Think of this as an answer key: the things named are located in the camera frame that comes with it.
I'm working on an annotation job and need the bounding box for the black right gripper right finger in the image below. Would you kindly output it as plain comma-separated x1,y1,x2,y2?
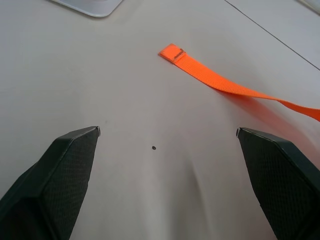
235,127,320,240

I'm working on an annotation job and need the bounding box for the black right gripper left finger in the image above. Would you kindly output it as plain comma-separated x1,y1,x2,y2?
0,126,101,240

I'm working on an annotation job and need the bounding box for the orange webbing strap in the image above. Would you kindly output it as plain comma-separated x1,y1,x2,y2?
157,43,320,122

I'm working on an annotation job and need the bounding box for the white tray corner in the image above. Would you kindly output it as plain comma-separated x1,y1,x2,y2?
48,0,125,18

